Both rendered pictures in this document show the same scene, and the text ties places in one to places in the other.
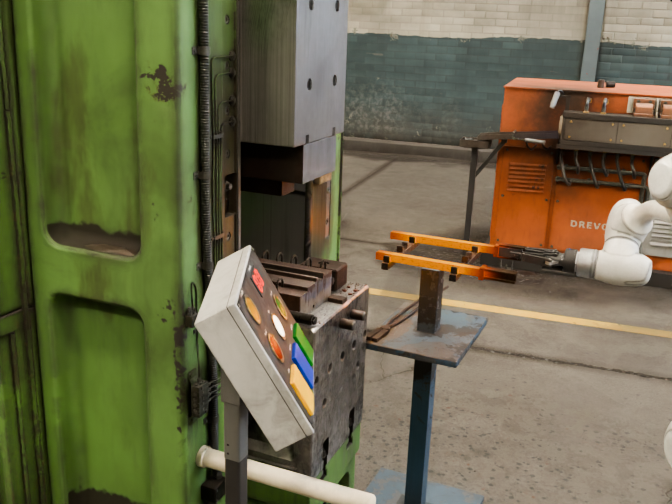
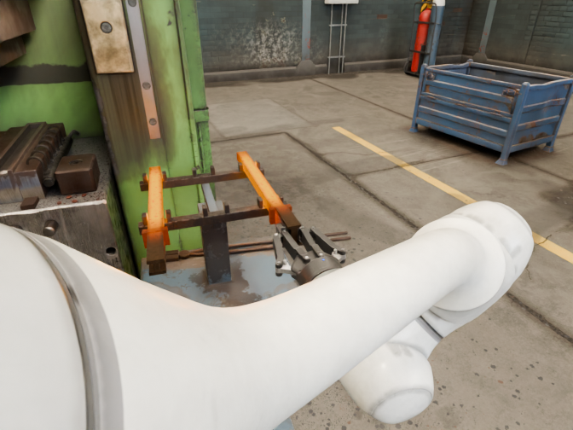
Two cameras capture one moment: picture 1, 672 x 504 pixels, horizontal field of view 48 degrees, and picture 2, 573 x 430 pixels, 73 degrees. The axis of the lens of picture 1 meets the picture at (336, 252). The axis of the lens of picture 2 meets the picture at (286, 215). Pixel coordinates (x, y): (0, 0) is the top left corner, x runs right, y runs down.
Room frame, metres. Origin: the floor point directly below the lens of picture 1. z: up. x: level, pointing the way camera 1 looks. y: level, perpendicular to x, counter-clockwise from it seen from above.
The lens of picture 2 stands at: (1.88, -1.05, 1.36)
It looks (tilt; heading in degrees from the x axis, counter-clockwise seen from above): 30 degrees down; 49
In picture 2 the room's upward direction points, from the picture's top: straight up
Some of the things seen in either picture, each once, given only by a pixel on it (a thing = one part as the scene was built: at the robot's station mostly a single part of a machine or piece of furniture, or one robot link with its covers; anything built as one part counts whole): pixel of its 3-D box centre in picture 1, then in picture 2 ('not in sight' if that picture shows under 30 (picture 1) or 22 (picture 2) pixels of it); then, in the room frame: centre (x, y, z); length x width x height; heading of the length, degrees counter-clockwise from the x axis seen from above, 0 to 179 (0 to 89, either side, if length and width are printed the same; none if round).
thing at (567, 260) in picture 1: (561, 259); (317, 271); (2.25, -0.70, 0.97); 0.09 x 0.08 x 0.07; 68
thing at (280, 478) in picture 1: (285, 480); not in sight; (1.55, 0.10, 0.62); 0.44 x 0.05 x 0.05; 67
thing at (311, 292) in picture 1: (247, 280); (15, 158); (1.98, 0.24, 0.96); 0.42 x 0.20 x 0.09; 67
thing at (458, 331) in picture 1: (428, 331); (218, 278); (2.28, -0.31, 0.70); 0.40 x 0.30 x 0.02; 157
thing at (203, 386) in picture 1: (200, 396); not in sight; (1.60, 0.30, 0.80); 0.06 x 0.03 x 0.14; 157
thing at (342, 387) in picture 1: (253, 360); (64, 232); (2.04, 0.23, 0.69); 0.56 x 0.38 x 0.45; 67
